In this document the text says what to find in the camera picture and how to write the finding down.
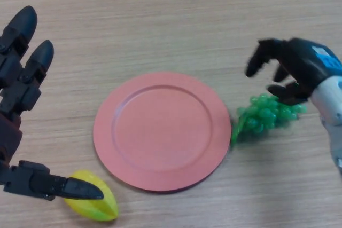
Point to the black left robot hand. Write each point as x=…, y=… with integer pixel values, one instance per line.
x=18, y=94

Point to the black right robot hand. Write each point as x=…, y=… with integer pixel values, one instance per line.
x=304, y=62

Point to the green grapes bunch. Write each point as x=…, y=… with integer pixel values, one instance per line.
x=263, y=116

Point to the pink round plate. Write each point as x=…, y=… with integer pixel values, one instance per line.
x=161, y=132

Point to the yellow starfruit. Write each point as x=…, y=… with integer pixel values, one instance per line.
x=99, y=209

